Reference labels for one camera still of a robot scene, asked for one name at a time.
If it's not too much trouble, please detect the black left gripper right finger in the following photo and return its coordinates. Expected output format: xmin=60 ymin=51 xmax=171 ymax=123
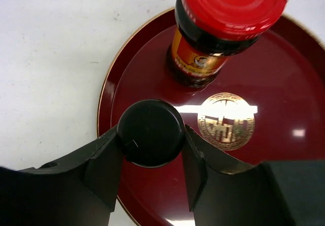
xmin=182 ymin=126 xmax=324 ymax=225

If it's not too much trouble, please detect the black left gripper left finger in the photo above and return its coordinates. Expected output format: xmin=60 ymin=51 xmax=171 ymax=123
xmin=1 ymin=128 xmax=123 ymax=225

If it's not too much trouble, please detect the small black-cap spice bottle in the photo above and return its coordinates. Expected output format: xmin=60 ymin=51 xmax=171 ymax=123
xmin=117 ymin=99 xmax=185 ymax=168

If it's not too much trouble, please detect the red-lid chili sauce jar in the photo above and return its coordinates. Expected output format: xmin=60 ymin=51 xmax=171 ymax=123
xmin=166 ymin=0 xmax=287 ymax=88

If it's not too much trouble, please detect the red round tray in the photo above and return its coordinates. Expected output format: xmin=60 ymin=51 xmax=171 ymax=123
xmin=97 ymin=9 xmax=324 ymax=225

